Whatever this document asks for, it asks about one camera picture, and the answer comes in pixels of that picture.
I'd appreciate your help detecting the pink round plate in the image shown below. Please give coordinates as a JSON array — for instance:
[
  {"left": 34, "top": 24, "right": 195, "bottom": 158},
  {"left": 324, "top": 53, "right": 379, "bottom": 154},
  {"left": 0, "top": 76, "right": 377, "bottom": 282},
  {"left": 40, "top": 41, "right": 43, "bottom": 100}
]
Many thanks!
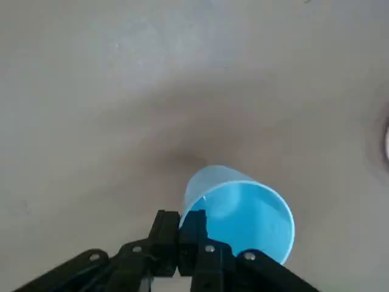
[{"left": 379, "top": 117, "right": 389, "bottom": 165}]

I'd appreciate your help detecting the blue plastic cup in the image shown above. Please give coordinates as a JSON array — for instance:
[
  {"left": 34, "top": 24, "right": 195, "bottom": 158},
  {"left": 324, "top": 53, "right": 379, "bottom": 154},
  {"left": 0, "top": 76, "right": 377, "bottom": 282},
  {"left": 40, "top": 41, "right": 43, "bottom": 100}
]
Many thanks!
[{"left": 179, "top": 165, "right": 295, "bottom": 265}]

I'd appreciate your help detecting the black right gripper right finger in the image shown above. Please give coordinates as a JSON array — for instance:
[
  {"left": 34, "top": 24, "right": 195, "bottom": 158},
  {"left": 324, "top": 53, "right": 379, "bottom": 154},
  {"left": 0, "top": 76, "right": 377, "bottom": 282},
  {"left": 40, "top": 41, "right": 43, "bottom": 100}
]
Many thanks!
[{"left": 177, "top": 209, "right": 323, "bottom": 292}]

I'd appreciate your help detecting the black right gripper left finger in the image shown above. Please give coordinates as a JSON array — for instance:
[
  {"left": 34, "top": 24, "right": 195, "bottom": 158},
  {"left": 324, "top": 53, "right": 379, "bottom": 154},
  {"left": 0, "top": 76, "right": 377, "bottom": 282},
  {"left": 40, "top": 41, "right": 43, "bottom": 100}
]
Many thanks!
[{"left": 12, "top": 209, "right": 179, "bottom": 292}]

